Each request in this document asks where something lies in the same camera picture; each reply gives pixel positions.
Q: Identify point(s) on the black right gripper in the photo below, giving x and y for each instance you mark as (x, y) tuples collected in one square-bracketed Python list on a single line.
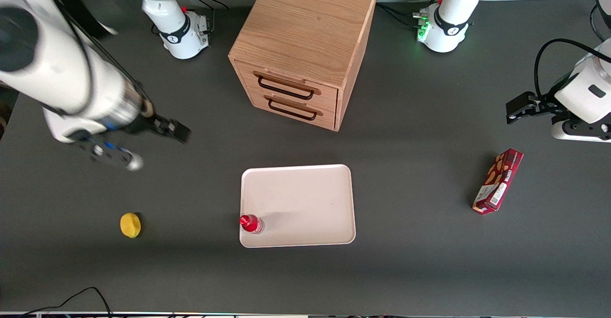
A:
[(152, 122)]

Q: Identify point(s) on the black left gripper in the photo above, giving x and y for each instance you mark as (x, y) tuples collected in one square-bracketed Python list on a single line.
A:
[(542, 105)]

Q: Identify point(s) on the red coke bottle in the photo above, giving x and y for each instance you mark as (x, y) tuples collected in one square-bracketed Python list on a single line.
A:
[(250, 223)]

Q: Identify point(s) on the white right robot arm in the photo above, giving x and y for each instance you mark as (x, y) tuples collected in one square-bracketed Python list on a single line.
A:
[(57, 69)]

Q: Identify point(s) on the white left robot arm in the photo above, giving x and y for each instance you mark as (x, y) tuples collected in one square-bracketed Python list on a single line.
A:
[(446, 26)]

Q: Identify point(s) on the white plastic tray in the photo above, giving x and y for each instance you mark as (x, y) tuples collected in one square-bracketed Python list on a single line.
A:
[(305, 198)]

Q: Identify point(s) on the red snack box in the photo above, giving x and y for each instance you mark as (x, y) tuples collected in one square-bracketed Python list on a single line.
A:
[(499, 182)]

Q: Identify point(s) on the yellow lemon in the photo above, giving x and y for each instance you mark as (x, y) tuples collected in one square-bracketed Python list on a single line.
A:
[(130, 225)]

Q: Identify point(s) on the wooden drawer front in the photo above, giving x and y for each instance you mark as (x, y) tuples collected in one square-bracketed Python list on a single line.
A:
[(327, 120), (329, 96)]

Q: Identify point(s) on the wooden drawer cabinet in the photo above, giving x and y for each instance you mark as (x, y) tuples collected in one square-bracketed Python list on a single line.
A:
[(305, 26)]

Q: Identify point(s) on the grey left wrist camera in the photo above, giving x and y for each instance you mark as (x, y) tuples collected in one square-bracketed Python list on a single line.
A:
[(580, 132)]

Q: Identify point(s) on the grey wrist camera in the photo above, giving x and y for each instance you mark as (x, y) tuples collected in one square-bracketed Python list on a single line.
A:
[(114, 155), (580, 132)]

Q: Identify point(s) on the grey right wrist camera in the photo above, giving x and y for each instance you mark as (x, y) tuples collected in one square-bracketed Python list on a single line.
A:
[(114, 155)]

